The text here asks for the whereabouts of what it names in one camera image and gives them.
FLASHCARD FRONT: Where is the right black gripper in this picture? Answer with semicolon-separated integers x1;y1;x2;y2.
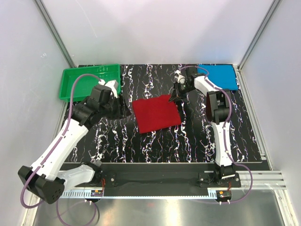
168;81;194;104

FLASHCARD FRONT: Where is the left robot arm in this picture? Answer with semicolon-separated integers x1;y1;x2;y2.
18;80;131;204

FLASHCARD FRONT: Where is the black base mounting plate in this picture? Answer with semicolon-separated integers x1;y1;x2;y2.
74;161;242;197

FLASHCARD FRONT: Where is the right small connector board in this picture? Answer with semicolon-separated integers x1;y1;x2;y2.
217;190;232;200

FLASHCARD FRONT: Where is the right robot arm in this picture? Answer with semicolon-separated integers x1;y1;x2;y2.
169;66;236;187

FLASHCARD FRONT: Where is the green plastic tray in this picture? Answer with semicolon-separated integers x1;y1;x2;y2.
58;64;122;103

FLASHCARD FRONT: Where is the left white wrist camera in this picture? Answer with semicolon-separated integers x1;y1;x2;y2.
98;79;119;98

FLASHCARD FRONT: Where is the folded blue t shirt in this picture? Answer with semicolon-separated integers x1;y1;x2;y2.
198;65;238;91

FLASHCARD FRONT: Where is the red t shirt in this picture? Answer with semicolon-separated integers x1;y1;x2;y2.
132;95;182;134

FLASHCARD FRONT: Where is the left aluminium corner post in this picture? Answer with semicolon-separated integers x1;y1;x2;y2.
33;0;77;68

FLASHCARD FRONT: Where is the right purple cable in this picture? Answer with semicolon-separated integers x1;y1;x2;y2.
176;65;253;203

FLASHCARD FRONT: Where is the purple cable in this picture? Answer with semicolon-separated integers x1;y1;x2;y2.
20;73;104;226
176;65;253;203

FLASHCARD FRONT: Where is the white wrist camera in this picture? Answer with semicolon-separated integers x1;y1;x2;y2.
98;79;119;98
174;70;186;84

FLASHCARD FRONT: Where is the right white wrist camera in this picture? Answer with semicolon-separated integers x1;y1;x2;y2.
174;70;186;84

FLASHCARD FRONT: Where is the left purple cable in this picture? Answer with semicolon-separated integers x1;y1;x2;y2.
20;73;104;226

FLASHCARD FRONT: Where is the right aluminium corner post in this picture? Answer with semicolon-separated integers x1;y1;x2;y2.
237;0;282;71

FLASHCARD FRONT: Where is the left small connector board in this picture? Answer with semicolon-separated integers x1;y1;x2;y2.
91;190;103;197

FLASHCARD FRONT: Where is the aluminium corner post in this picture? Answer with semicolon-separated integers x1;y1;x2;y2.
33;0;77;68
237;0;282;71

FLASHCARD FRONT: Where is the small connector board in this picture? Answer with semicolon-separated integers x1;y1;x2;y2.
217;190;232;200
91;190;103;197

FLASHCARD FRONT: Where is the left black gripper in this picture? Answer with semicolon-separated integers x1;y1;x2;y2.
100;94;132;121

